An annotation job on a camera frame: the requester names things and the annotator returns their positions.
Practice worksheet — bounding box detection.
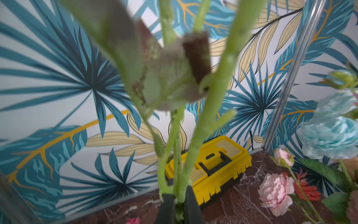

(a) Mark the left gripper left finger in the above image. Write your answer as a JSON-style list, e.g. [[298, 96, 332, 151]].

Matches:
[[154, 194, 175, 224]]

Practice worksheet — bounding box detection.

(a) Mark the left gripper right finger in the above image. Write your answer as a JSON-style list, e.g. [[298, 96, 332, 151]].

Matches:
[[183, 186, 205, 224]]

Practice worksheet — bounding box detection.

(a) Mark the magenta rose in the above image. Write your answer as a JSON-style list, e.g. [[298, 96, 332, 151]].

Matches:
[[126, 217, 140, 224]]

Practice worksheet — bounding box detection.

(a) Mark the yellow toolbox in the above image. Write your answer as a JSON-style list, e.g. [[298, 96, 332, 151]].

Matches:
[[164, 135, 253, 208]]

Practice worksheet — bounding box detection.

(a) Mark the red work glove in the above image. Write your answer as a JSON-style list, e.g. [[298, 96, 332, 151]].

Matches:
[[294, 169, 321, 201]]

